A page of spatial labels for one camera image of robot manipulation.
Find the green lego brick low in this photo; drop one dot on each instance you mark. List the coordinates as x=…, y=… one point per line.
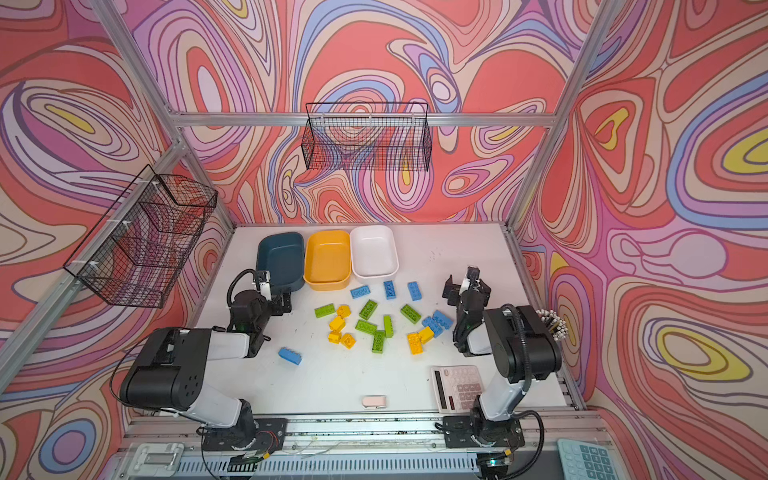
x=366, y=327

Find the pink calculator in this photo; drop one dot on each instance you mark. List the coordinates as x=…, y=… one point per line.
x=456, y=388

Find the green lego brick centre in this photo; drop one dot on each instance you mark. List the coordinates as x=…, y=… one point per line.
x=368, y=310

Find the yellow lego brick mid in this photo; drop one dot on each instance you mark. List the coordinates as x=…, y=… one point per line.
x=337, y=324

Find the left wire basket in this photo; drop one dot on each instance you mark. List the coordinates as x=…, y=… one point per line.
x=162, y=216

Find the green lego brick upright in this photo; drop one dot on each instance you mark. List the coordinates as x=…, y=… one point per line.
x=388, y=326

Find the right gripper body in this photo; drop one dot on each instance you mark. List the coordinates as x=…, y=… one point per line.
x=462, y=294

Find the yellow lego brick lower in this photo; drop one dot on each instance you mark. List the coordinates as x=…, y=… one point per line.
x=348, y=341

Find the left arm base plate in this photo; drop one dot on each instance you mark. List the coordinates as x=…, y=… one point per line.
x=262, y=435

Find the green lego brick bottom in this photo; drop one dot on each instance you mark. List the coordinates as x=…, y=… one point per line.
x=378, y=342

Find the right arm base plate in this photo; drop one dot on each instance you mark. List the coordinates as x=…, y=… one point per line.
x=474, y=432

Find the green lego plate left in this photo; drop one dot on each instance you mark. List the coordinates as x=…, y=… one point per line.
x=325, y=310

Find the yellow lego brick long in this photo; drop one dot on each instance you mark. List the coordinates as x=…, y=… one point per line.
x=415, y=343

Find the green lego brick right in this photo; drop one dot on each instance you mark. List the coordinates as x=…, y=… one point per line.
x=411, y=314

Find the teal calculator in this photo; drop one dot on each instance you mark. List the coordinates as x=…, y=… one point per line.
x=581, y=460

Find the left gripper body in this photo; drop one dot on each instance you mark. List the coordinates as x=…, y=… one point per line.
x=276, y=301

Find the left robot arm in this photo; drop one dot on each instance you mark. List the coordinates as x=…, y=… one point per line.
x=169, y=372

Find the white plastic handle bracket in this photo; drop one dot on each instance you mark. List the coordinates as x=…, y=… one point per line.
x=159, y=460

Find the white plastic bin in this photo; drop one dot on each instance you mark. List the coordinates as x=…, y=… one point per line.
x=374, y=253

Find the dark teal plastic bin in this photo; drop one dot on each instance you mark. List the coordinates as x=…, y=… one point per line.
x=282, y=255

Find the back wire basket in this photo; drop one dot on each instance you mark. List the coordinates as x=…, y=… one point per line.
x=367, y=136

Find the blue lego brick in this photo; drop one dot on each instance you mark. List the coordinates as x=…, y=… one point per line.
x=433, y=325
x=442, y=320
x=414, y=291
x=360, y=291
x=390, y=292

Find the yellow lego brick right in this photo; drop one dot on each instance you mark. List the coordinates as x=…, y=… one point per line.
x=425, y=335

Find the wire basket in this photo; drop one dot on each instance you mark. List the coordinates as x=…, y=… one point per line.
x=162, y=216
x=367, y=136

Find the pink eraser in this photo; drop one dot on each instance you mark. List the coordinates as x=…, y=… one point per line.
x=374, y=401

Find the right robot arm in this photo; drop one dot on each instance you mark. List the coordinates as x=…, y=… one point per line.
x=523, y=350

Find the yellow plastic bin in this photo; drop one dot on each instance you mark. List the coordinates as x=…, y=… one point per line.
x=328, y=264

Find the blue lego brick lone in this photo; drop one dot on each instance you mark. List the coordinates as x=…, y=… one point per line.
x=290, y=356

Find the cup of pencils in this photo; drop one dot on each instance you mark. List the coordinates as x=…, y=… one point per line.
x=556, y=325

